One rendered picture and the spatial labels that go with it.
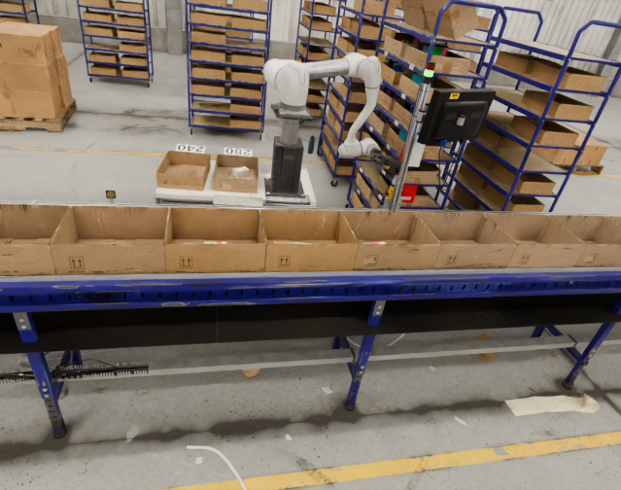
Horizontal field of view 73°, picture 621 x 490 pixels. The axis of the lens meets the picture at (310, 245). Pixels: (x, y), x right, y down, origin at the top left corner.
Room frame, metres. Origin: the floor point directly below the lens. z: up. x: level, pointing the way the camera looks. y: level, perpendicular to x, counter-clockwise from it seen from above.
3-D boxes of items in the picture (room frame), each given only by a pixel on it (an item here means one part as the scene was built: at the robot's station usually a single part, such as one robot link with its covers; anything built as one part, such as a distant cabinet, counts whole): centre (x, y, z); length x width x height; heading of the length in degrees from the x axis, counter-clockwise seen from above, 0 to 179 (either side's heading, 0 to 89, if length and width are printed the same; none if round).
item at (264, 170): (2.62, 0.55, 0.74); 1.00 x 0.58 x 0.03; 102
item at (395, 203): (2.51, -0.50, 1.11); 0.12 x 0.05 x 0.88; 106
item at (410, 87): (3.23, -0.68, 1.39); 0.40 x 0.30 x 0.10; 15
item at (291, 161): (2.57, 0.23, 0.91); 0.26 x 0.26 x 0.33; 12
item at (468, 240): (1.81, -0.73, 0.97); 0.39 x 0.29 x 0.17; 106
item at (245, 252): (1.49, 0.40, 0.96); 0.39 x 0.29 x 0.17; 106
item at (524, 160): (3.60, -1.56, 0.98); 0.98 x 0.49 x 1.96; 16
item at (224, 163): (2.59, 0.56, 0.80); 0.38 x 0.28 x 0.10; 11
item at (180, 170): (2.52, 0.88, 0.80); 0.38 x 0.28 x 0.10; 9
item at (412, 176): (3.23, -0.68, 0.79); 0.40 x 0.30 x 0.10; 17
